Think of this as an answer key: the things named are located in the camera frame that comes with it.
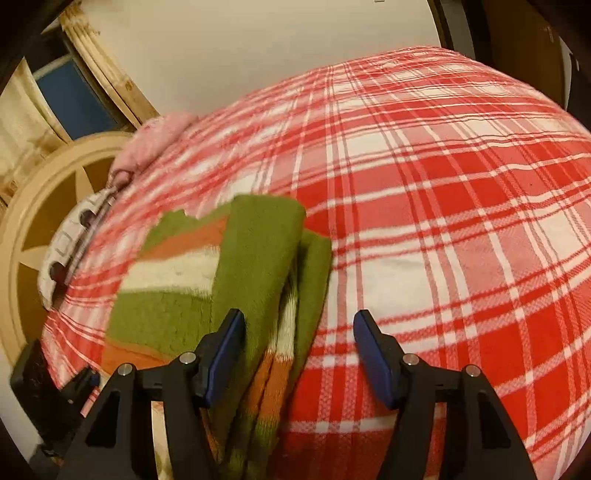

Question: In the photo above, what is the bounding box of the wooden window frame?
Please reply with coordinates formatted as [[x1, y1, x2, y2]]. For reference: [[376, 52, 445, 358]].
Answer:
[[0, 0, 161, 206]]

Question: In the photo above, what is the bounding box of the patterned white pillow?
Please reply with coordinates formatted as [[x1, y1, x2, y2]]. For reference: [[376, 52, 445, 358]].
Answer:
[[39, 185, 122, 309]]

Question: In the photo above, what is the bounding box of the brown wooden door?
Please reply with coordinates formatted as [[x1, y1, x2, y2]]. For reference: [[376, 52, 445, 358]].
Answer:
[[427, 0, 591, 114]]

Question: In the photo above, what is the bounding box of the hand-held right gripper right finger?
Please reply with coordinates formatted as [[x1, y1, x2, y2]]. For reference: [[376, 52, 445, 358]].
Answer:
[[353, 309, 539, 480]]

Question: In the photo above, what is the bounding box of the cream wooden headboard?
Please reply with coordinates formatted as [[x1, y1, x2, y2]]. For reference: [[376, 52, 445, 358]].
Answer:
[[0, 131, 139, 358]]

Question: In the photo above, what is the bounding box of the green knit sweater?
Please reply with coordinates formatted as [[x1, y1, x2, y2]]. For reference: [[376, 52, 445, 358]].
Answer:
[[99, 194, 334, 480]]

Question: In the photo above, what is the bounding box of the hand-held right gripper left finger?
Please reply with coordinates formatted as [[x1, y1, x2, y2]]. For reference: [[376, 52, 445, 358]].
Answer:
[[58, 308, 245, 480]]

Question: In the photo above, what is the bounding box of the red plaid blanket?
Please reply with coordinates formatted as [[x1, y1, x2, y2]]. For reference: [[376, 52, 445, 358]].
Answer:
[[41, 46, 591, 480]]

